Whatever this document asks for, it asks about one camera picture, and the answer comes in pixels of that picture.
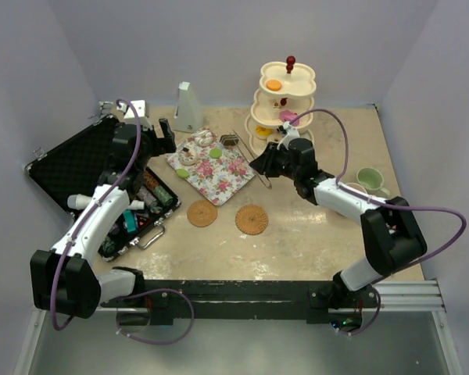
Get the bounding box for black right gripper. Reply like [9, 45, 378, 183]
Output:
[250, 142, 300, 181]

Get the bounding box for white striped donut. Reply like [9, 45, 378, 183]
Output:
[193, 129, 214, 148]

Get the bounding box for metal tongs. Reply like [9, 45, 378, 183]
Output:
[231, 129, 272, 190]

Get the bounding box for yellow glazed donut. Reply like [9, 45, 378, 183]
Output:
[255, 126, 272, 139]

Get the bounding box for pink cake slice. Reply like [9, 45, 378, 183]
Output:
[278, 110, 298, 122]

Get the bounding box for chocolate striped cake bar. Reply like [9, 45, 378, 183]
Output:
[220, 134, 239, 147]

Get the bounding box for orange macaron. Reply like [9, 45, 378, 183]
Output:
[266, 79, 282, 91]

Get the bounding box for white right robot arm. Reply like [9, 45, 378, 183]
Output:
[250, 138, 427, 307]

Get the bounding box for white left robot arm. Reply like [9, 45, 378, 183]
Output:
[27, 116, 179, 319]

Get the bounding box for green macaron left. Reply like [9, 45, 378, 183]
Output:
[176, 168, 189, 179]

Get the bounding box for green macaron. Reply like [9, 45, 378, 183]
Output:
[209, 148, 222, 159]
[176, 168, 189, 179]

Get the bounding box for grey metronome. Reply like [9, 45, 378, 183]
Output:
[173, 81, 203, 134]

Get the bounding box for orange poker chip stack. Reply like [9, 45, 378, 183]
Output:
[144, 171, 160, 191]

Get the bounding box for green macaron centre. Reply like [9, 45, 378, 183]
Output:
[209, 148, 222, 159]

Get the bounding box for green poker chip stack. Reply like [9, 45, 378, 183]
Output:
[152, 185, 174, 206]

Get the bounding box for floral serving tray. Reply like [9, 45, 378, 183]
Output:
[166, 127, 256, 206]

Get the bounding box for pink cup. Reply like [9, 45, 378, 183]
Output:
[344, 183, 367, 194]

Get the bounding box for white small bottle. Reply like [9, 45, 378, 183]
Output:
[128, 200, 145, 211]

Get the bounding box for cream three-tier dessert stand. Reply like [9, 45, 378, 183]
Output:
[245, 55, 317, 157]

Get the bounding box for right woven coaster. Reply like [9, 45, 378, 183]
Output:
[235, 205, 269, 235]

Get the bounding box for woven coaster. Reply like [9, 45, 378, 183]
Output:
[235, 205, 269, 235]
[187, 200, 217, 227]

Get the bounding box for green cup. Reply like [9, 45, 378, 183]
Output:
[356, 167, 391, 197]

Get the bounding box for left woven coaster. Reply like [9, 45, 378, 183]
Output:
[187, 200, 217, 227]

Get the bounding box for black open case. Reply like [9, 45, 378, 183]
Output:
[27, 115, 181, 262]

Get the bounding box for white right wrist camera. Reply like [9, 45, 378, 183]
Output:
[278, 121, 300, 145]

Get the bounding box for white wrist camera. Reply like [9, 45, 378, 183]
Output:
[124, 100, 152, 128]
[278, 121, 300, 145]

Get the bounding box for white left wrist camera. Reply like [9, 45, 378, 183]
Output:
[124, 100, 152, 128]

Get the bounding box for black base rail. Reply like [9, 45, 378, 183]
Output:
[104, 280, 378, 325]

